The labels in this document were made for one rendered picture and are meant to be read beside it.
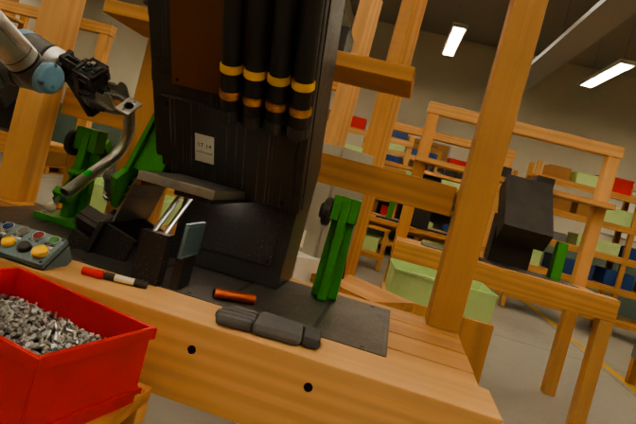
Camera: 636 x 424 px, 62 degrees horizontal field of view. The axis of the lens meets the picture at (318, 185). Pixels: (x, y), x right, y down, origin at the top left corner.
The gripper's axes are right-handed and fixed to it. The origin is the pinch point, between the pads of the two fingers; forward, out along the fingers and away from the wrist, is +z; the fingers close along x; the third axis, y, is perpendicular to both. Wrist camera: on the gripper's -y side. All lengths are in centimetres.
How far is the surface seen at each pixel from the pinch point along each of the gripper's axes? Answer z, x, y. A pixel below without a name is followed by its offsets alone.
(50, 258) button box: 19.2, -43.6, 3.8
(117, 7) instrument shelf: -24.3, 24.5, 7.0
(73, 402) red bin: 47, -65, 24
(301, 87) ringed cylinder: 45, -6, 39
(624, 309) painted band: 561, 736, -678
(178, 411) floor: 34, -11, -158
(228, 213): 35.5, -4.5, -9.5
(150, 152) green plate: 16.4, -11.5, 5.4
